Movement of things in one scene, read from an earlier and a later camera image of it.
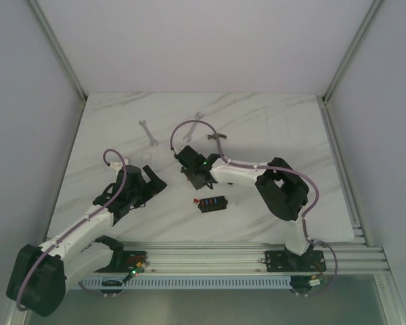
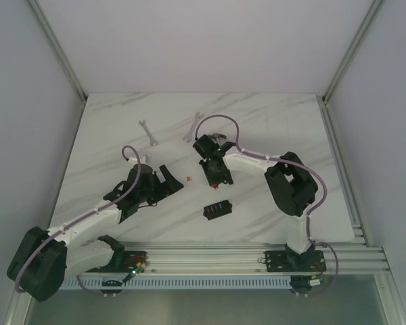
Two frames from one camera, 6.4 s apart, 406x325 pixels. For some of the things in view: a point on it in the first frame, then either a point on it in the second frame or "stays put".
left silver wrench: [152, 141] stays put
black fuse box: [212, 204] -> [217, 210]
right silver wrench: [189, 135] stays put
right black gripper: [197, 185] -> [214, 179]
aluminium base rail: [249, 256] stays put
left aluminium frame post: [57, 48] stays put
